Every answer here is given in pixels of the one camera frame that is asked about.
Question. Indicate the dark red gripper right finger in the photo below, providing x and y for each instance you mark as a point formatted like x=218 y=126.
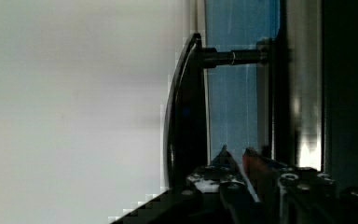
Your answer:
x=292 y=195

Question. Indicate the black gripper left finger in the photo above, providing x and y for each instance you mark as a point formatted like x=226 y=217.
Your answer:
x=222 y=169

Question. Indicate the black oven door handle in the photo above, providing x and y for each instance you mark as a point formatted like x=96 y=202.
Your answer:
x=185 y=138

